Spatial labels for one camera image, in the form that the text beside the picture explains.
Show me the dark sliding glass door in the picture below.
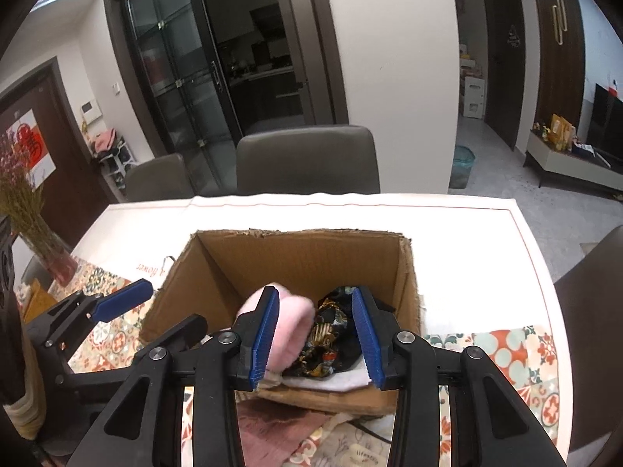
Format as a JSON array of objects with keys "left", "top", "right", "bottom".
[{"left": 104, "top": 0, "right": 348, "bottom": 196}]

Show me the black television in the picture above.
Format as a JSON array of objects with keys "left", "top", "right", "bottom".
[{"left": 587, "top": 84, "right": 623, "bottom": 173}]

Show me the grey chair middle back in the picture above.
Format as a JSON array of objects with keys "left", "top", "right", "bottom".
[{"left": 236, "top": 125, "right": 380, "bottom": 195}]

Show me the white storage box hallway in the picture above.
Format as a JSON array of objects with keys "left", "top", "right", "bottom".
[{"left": 459, "top": 76, "right": 486, "bottom": 119}]

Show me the pink fluffy soft item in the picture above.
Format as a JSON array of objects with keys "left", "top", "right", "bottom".
[{"left": 266, "top": 283, "right": 316, "bottom": 374}]

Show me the dark patterned silk scarf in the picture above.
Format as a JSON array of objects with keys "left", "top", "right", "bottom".
[{"left": 282, "top": 286, "right": 383, "bottom": 385}]

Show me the grey chair right side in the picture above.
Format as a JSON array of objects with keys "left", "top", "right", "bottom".
[{"left": 554, "top": 226, "right": 622, "bottom": 450}]

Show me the white tv cabinet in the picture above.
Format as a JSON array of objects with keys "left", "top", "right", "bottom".
[{"left": 524, "top": 133, "right": 622, "bottom": 193}]

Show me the mauve knitted cloth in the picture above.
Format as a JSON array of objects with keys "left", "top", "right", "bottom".
[{"left": 236, "top": 399, "right": 332, "bottom": 466}]

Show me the teal waste basket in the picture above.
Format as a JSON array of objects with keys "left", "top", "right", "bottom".
[{"left": 449, "top": 146, "right": 476, "bottom": 189}]

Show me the brown cardboard box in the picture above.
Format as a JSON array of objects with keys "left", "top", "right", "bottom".
[{"left": 139, "top": 230, "right": 420, "bottom": 415}]

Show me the shoe rack with items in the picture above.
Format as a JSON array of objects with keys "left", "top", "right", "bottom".
[{"left": 92, "top": 129, "right": 137, "bottom": 193}]

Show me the glass vase with dried flowers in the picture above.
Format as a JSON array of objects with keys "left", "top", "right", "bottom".
[{"left": 1, "top": 131, "right": 77, "bottom": 287}]

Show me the patterned white tablecloth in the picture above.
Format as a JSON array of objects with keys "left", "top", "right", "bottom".
[{"left": 73, "top": 193, "right": 574, "bottom": 458}]

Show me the grey chair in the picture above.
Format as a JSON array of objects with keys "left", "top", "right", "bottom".
[
  {"left": 554, "top": 226, "right": 622, "bottom": 450},
  {"left": 126, "top": 153, "right": 195, "bottom": 202},
  {"left": 236, "top": 125, "right": 380, "bottom": 195}
]

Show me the white cloth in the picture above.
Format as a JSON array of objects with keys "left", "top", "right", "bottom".
[{"left": 282, "top": 355, "right": 372, "bottom": 393}]

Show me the beige floral fabric pouch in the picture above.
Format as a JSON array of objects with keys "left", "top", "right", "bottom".
[{"left": 283, "top": 413, "right": 395, "bottom": 467}]

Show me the grey chair left back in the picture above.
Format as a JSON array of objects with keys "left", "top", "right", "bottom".
[{"left": 126, "top": 153, "right": 195, "bottom": 202}]

